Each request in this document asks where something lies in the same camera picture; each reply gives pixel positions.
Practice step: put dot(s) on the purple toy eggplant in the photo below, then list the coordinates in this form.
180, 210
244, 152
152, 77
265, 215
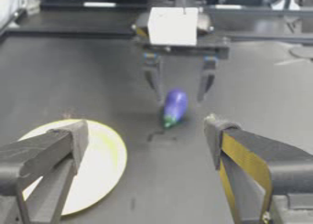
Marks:
176, 104

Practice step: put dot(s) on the yellow round plate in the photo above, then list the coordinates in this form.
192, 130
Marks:
102, 160

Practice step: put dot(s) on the white label strip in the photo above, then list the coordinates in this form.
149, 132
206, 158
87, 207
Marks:
229, 6
99, 4

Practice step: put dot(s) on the grey round pad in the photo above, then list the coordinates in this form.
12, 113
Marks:
304, 52

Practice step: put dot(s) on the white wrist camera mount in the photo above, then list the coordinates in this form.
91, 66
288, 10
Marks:
173, 26

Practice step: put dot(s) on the black metal frame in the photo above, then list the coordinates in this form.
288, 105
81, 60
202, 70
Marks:
261, 11

